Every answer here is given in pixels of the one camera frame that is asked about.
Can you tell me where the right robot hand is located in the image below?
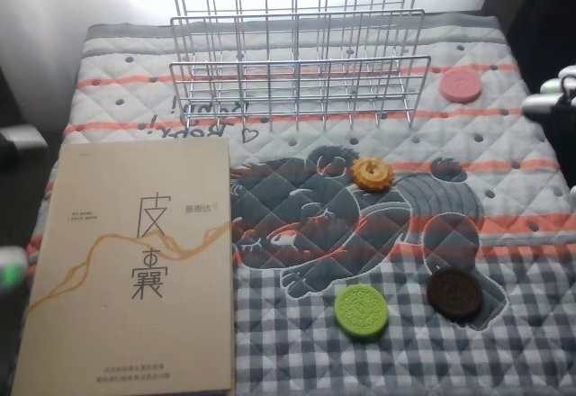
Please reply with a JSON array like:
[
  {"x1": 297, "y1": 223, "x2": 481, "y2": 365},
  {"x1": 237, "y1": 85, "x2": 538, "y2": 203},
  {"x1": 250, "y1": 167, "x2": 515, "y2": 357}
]
[{"x1": 521, "y1": 65, "x2": 576, "y2": 121}]

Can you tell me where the pink toy sandwich cookie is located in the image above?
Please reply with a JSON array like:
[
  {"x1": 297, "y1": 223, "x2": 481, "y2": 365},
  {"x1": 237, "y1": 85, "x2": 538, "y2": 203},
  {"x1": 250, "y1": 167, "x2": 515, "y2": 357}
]
[{"x1": 439, "y1": 67, "x2": 483, "y2": 104}]

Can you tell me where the grey quilt with bear print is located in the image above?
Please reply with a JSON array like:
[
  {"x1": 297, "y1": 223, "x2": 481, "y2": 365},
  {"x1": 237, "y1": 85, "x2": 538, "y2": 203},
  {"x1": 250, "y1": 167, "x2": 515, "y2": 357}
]
[{"x1": 11, "y1": 11, "x2": 576, "y2": 396}]

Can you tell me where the yellow toy flower cookie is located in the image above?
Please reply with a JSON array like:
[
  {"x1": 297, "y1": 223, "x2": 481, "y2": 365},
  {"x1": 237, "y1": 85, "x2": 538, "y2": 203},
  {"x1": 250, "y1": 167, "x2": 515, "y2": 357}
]
[{"x1": 350, "y1": 156, "x2": 395, "y2": 194}]

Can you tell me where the brown toy sandwich cookie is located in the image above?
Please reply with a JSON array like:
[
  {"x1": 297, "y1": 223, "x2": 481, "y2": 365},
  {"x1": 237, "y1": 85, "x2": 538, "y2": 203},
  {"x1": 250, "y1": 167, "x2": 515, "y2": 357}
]
[{"x1": 426, "y1": 265, "x2": 485, "y2": 323}]

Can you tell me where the green toy sandwich cookie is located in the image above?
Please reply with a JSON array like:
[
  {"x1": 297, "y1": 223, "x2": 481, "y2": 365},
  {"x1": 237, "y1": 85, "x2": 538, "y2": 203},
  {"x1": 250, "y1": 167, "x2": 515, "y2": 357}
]
[{"x1": 333, "y1": 283, "x2": 392, "y2": 338}]

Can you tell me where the metal wire rack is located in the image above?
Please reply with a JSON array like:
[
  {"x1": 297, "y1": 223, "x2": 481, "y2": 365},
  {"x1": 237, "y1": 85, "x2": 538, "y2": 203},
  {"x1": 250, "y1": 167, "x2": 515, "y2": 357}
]
[{"x1": 168, "y1": 0, "x2": 433, "y2": 135}]

